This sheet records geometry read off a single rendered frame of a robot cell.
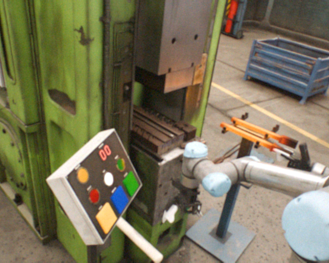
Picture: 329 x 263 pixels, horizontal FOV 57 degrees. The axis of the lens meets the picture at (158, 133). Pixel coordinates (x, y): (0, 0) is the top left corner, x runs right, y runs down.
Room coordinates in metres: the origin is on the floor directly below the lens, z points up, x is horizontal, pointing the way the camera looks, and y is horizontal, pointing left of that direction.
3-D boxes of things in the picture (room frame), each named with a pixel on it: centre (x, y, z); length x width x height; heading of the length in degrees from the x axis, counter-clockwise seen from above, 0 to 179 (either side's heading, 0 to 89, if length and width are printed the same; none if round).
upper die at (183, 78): (1.50, 0.08, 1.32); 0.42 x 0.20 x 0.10; 48
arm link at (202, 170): (0.76, -0.19, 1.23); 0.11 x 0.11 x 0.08; 30
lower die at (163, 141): (1.50, 0.08, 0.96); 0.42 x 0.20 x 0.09; 48
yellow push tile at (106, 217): (0.75, 0.15, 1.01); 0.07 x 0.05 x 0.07; 163
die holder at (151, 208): (1.54, 0.05, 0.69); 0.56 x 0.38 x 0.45; 48
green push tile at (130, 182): (0.94, 0.09, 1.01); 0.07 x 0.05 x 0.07; 163
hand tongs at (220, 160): (1.78, -0.55, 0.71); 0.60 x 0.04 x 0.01; 141
